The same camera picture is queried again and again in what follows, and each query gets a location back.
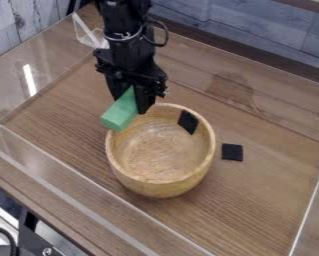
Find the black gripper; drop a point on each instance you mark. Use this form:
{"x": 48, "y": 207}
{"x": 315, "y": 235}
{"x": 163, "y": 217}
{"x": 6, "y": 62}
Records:
{"x": 127, "y": 66}

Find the green rectangular stick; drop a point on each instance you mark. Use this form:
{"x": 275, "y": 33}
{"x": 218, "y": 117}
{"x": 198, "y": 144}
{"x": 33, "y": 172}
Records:
{"x": 121, "y": 112}

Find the wooden bowl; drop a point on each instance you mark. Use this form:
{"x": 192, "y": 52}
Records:
{"x": 155, "y": 158}

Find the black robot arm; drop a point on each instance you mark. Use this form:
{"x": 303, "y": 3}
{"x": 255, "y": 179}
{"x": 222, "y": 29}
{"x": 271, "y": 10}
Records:
{"x": 127, "y": 16}

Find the black square pad in bowl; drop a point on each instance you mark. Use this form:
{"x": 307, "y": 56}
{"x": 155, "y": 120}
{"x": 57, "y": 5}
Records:
{"x": 188, "y": 122}

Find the black square pad on table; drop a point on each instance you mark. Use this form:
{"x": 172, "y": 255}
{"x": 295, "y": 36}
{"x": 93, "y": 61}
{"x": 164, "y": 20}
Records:
{"x": 232, "y": 152}

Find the clear acrylic corner bracket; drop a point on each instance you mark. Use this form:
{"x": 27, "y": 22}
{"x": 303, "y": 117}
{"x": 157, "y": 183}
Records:
{"x": 91, "y": 38}

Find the clear acrylic enclosure wall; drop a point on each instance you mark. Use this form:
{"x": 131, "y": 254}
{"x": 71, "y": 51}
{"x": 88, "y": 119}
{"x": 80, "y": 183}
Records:
{"x": 252, "y": 208}

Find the black metal table frame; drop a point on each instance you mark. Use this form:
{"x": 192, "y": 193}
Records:
{"x": 28, "y": 244}

